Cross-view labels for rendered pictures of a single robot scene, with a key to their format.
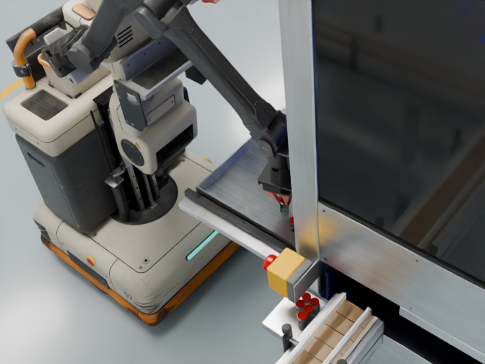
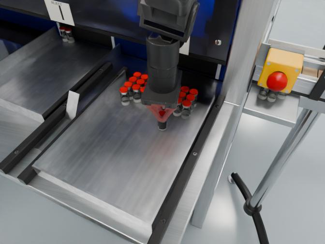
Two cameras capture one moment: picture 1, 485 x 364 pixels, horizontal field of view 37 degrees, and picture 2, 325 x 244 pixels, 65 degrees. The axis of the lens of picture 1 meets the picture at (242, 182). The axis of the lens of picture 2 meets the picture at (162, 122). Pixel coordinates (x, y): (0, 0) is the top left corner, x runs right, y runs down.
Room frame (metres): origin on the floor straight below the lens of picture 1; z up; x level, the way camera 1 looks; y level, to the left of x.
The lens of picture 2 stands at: (1.31, 0.27, 1.33)
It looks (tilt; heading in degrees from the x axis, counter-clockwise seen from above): 48 degrees down; 249
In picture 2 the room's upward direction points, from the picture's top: straight up
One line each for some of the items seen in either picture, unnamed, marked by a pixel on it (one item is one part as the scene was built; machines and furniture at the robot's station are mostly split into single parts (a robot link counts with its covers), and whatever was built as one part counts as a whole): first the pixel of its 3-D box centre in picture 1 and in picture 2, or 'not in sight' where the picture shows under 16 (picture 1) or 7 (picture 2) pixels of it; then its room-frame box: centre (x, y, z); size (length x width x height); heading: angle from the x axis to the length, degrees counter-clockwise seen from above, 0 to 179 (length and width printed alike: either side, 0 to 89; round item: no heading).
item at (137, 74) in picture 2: not in sight; (164, 89); (1.13, -0.20, 0.91); 0.18 x 0.02 x 0.05; 134
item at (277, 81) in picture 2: (273, 264); (277, 80); (0.93, -0.04, 1.00); 0.04 x 0.04 x 0.04; 44
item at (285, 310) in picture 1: (303, 321); (272, 100); (0.86, -0.09, 0.87); 0.14 x 0.13 x 0.02; 44
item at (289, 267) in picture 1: (289, 274); (280, 68); (0.90, -0.07, 1.00); 0.08 x 0.07 x 0.07; 44
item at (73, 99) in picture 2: not in sight; (57, 120); (1.40, -0.18, 0.91); 0.14 x 0.03 x 0.06; 43
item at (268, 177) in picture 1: (281, 171); (162, 76); (1.17, -0.09, 1.03); 0.10 x 0.07 x 0.07; 59
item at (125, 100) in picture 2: not in sight; (125, 96); (1.23, -0.21, 0.91); 0.02 x 0.02 x 0.05
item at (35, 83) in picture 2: not in sight; (51, 67); (1.40, -0.41, 0.90); 0.34 x 0.26 x 0.04; 44
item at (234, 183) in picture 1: (278, 188); (134, 132); (1.24, -0.09, 0.90); 0.34 x 0.26 x 0.04; 44
